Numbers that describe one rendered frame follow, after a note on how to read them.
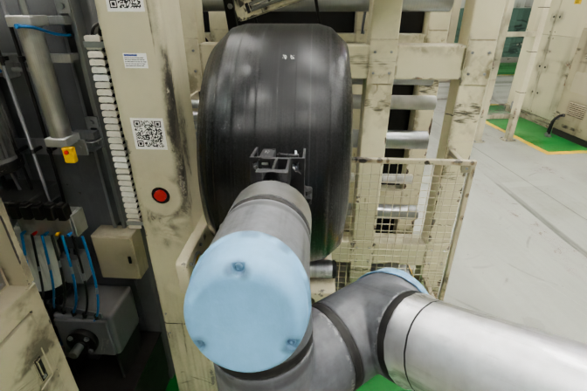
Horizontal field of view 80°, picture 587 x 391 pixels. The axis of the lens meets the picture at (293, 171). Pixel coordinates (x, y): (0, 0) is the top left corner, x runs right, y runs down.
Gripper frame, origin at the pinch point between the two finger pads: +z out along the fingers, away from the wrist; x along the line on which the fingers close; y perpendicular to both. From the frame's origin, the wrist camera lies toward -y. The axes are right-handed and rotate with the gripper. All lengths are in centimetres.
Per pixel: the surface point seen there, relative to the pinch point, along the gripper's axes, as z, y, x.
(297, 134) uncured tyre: 2.4, 6.6, -1.8
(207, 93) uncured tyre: 7.6, 12.7, 14.8
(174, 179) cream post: 21.5, -9.0, 28.6
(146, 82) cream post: 18.6, 13.8, 31.2
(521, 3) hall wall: 1007, 154, -544
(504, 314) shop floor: 104, -111, -107
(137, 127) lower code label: 19.8, 3.7, 35.1
